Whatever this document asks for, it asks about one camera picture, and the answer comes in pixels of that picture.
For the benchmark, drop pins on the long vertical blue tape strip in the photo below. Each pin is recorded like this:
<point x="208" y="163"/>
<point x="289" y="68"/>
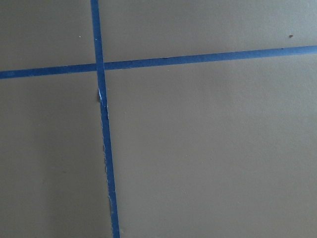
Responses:
<point x="104" y="118"/>

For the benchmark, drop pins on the long horizontal blue tape strip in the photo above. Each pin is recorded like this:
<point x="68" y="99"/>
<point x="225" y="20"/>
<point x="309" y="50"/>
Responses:
<point x="139" y="63"/>

